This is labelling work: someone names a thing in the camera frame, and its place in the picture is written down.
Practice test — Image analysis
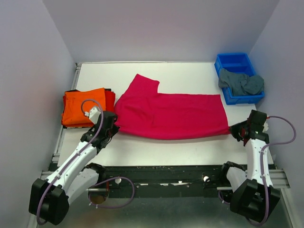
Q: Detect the folded orange t shirt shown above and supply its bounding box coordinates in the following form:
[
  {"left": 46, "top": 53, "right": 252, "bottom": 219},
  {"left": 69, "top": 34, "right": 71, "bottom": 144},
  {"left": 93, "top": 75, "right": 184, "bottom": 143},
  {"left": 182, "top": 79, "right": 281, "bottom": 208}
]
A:
[{"left": 61, "top": 88, "right": 106, "bottom": 128}]

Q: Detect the grey t shirt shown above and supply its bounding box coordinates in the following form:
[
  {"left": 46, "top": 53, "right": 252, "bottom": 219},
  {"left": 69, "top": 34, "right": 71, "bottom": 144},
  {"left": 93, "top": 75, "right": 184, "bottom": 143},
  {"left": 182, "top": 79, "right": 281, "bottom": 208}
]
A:
[{"left": 218, "top": 68, "right": 264, "bottom": 96}]

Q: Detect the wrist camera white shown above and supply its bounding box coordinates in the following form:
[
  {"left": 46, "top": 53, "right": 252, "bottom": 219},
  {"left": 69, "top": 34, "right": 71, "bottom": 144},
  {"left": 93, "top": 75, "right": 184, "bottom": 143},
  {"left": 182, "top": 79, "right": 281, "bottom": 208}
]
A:
[
  {"left": 85, "top": 106, "right": 102, "bottom": 124},
  {"left": 263, "top": 116, "right": 269, "bottom": 133}
]

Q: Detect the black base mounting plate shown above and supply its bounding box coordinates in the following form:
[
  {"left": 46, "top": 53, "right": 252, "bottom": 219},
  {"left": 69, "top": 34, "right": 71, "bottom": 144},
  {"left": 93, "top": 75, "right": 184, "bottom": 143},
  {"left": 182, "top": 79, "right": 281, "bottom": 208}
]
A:
[{"left": 86, "top": 165, "right": 238, "bottom": 199}]

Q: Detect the blue plastic bin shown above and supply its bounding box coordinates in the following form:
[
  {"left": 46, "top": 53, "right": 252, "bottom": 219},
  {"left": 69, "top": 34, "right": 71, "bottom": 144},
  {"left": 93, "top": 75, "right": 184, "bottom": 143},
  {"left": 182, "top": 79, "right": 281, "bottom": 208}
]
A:
[{"left": 214, "top": 53, "right": 265, "bottom": 105}]

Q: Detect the magenta t shirt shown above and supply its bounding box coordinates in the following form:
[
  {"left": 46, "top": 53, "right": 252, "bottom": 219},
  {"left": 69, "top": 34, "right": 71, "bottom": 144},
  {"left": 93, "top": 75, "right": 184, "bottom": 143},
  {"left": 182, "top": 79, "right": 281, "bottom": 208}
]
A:
[{"left": 114, "top": 74, "right": 230, "bottom": 140}]

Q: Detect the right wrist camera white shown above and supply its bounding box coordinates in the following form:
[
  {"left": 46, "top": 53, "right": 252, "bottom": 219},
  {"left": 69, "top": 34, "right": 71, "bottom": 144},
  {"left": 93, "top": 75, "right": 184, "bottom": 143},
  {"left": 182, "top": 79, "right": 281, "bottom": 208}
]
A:
[{"left": 263, "top": 116, "right": 269, "bottom": 133}]

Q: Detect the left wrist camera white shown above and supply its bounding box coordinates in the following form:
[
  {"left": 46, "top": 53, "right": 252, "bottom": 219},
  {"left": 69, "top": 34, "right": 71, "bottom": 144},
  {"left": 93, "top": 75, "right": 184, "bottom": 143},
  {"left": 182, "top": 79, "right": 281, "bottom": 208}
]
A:
[{"left": 85, "top": 106, "right": 102, "bottom": 124}]

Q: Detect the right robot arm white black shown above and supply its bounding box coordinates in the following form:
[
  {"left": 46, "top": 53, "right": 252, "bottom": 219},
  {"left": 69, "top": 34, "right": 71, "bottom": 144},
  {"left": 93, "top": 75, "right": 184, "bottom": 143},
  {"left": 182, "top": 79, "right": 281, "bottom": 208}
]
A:
[{"left": 218, "top": 110, "right": 280, "bottom": 226}]

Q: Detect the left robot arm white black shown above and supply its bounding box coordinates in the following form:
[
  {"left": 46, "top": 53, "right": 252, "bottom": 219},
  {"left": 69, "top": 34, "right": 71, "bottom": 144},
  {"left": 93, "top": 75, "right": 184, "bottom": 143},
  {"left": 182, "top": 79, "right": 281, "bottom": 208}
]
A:
[{"left": 28, "top": 107, "right": 119, "bottom": 225}]

